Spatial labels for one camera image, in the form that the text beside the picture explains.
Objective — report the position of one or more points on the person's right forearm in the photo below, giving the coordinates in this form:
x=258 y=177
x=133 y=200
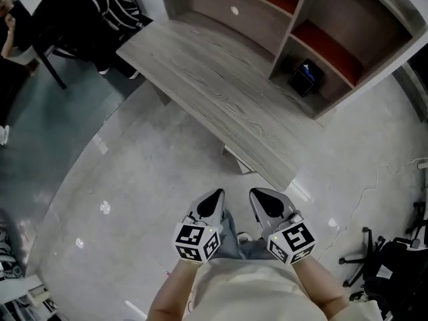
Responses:
x=321 y=286

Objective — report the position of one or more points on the black office chair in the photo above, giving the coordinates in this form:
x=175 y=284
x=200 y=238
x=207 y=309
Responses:
x=418 y=216
x=401 y=263

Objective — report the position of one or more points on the person's right white shoe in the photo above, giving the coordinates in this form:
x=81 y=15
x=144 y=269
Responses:
x=244 y=236

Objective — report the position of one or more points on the grey wooden desk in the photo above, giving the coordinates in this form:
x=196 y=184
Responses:
x=207 y=89

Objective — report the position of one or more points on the black box with blue print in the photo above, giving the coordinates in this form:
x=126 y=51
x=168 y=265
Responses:
x=301 y=82

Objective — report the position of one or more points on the person's left forearm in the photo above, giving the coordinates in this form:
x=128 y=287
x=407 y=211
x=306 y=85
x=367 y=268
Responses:
x=174 y=286

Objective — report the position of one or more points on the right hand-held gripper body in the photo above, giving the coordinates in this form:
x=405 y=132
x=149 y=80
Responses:
x=297 y=239

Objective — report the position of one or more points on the wooden hutch shelf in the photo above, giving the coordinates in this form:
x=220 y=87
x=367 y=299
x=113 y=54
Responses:
x=254 y=15

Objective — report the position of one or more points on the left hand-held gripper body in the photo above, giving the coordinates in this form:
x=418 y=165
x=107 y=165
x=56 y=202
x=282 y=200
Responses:
x=190 y=239

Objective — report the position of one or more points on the black legged chair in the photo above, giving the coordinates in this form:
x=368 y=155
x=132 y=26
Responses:
x=50 y=65

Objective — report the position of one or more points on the person's blue jeans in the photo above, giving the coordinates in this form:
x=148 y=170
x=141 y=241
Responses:
x=227 y=242

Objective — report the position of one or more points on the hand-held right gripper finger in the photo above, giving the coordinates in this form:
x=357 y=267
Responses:
x=259 y=212
x=277 y=206

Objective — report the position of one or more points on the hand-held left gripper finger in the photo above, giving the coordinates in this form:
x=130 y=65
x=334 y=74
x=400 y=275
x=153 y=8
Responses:
x=217 y=212
x=197 y=211

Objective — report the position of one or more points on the person's cream shirt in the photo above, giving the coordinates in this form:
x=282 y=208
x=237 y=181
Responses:
x=254 y=289

